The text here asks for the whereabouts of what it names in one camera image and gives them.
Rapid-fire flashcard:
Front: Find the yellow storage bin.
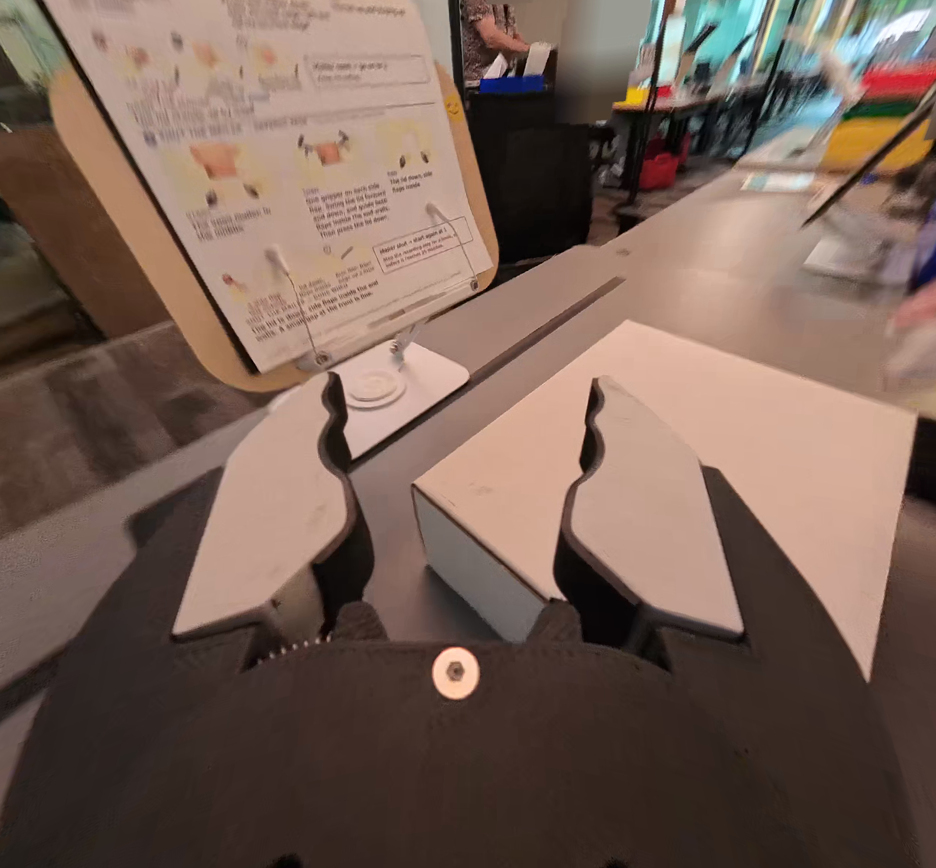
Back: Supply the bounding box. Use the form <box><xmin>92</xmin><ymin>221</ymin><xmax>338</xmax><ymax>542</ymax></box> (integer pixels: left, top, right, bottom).
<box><xmin>826</xmin><ymin>118</ymin><xmax>936</xmax><ymax>174</ymax></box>

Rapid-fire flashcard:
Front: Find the red storage bin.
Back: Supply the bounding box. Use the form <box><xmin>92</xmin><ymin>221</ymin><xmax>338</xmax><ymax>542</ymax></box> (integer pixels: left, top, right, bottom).
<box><xmin>859</xmin><ymin>63</ymin><xmax>936</xmax><ymax>104</ymax></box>

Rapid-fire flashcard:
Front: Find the printed instruction sheet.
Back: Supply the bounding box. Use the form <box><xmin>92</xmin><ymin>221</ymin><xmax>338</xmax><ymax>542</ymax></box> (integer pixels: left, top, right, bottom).
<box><xmin>3</xmin><ymin>0</ymin><xmax>494</xmax><ymax>375</ymax></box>

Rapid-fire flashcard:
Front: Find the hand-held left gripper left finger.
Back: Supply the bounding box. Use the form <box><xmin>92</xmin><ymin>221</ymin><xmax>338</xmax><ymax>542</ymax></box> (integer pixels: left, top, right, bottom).
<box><xmin>172</xmin><ymin>373</ymin><xmax>375</xmax><ymax>646</ymax></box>

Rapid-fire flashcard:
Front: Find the black cabinet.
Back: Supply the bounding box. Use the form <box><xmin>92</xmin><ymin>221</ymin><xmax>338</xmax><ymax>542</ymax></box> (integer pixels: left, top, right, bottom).
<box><xmin>468</xmin><ymin>89</ymin><xmax>593</xmax><ymax>263</ymax></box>

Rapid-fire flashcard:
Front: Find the white cardboard mailer box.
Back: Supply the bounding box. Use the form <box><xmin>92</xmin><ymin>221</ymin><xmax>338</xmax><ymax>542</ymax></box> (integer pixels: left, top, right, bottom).
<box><xmin>411</xmin><ymin>319</ymin><xmax>918</xmax><ymax>682</ymax></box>

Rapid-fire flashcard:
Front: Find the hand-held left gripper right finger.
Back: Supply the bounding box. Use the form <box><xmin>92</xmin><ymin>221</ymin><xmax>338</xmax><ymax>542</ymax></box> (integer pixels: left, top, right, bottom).
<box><xmin>553</xmin><ymin>375</ymin><xmax>745</xmax><ymax>654</ymax></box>

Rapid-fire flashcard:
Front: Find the brown panel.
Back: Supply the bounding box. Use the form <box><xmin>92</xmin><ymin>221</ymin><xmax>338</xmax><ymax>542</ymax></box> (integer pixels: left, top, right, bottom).
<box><xmin>0</xmin><ymin>129</ymin><xmax>171</xmax><ymax>342</ymax></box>

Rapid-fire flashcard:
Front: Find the tilted document stand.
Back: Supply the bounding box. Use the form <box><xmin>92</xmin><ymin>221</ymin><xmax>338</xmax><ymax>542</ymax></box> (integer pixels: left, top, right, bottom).
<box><xmin>800</xmin><ymin>89</ymin><xmax>936</xmax><ymax>280</ymax></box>

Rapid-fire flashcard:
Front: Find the green storage bin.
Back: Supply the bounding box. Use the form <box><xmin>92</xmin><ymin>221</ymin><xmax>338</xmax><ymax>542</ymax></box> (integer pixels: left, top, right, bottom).
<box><xmin>841</xmin><ymin>100</ymin><xmax>936</xmax><ymax>124</ymax></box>

